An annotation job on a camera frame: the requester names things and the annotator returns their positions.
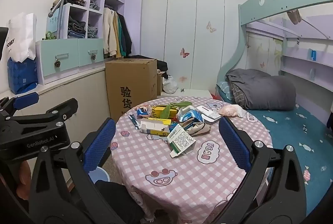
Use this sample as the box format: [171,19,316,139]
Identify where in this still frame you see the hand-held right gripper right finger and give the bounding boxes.
[216,117,307,224]

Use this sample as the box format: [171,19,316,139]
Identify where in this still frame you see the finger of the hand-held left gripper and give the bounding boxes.
[12,98,79,129]
[0,92,39,118]

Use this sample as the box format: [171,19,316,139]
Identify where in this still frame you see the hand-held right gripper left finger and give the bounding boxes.
[28,118,117,224]

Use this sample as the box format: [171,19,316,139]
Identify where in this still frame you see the blue waste bin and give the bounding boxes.
[88,167,111,183]

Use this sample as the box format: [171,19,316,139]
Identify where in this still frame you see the pink plastic bag bundle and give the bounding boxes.
[218,104,246,118]

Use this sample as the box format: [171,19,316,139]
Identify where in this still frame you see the beige stocking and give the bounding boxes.
[186,122,212,134]

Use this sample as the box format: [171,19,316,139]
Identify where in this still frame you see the white box red stripe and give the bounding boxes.
[196,105,221,122]

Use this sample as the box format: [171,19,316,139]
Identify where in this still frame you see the blue white carton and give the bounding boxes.
[177,106,203,123]

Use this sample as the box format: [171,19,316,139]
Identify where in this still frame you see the person's left hand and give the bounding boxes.
[14,160,33,201]

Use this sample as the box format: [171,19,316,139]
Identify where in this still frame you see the white sideboard cabinet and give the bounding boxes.
[0,64,112,188]

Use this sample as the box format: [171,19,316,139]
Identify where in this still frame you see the blue toothbrush pack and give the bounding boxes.
[128,114,141,130]

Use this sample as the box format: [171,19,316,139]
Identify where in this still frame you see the plaid blanket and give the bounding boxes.
[230,83,246,107]

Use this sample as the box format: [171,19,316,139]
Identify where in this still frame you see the green white medicine box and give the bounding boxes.
[166,124,197,158]

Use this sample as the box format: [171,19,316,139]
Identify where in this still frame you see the blue candy print bedsheet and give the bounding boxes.
[217,99,333,216]

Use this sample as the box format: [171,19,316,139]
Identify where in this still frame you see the blue checked pillow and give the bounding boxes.
[217,81,232,101]

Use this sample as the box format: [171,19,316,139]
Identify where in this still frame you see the yellow white open box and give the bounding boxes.
[140,118,172,136]

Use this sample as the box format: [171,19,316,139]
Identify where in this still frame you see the teal drawer unit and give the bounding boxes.
[36,38,104,85]

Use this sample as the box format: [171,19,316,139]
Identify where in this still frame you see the white step platform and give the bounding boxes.
[161,89,211,98]

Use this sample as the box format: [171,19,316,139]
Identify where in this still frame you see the white paper bag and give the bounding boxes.
[0,12,37,63]

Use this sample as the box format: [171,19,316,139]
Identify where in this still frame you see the grey duvet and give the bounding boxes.
[226,68,297,111]

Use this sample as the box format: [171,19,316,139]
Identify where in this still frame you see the long yellow box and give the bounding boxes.
[153,106,180,119]

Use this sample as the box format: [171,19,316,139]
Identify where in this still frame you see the pink checked tablecloth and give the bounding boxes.
[111,96,273,224]

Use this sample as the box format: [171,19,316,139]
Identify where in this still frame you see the tall cardboard box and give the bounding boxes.
[105,58,158,120]

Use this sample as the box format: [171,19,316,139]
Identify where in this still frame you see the green plant leaves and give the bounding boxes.
[159,101,193,119]

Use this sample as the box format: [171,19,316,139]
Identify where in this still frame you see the teal printed board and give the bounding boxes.
[47,9,63,39]

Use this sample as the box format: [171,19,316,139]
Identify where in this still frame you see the white plastic bag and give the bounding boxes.
[162,75,179,94]

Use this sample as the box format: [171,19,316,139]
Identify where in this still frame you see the dark folded jeans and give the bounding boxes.
[68,19,86,38]

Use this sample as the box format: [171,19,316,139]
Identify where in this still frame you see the yellow hanging garment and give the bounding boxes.
[114,12,123,59]

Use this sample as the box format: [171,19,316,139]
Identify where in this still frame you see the cream hanging jacket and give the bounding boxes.
[103,8,117,58]

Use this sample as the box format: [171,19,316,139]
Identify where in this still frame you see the dark clothes heap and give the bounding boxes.
[156,60,168,73]

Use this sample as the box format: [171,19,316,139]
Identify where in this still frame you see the green hanging garment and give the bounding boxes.
[118,14,128,56]

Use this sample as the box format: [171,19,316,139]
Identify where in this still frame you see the black hanging coat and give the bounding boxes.
[121,14,133,55]

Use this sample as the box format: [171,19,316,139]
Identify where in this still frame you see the pale panelled wardrobe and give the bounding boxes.
[142,0,247,95]

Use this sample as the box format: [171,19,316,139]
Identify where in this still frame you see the brown hanging cloth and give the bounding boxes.
[286,9,302,24]

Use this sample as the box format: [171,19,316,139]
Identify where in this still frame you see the lilac wall shelf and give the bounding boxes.
[246,16,333,94]

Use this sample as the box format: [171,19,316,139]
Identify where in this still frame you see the teal bunk bed frame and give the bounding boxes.
[216,0,333,120]

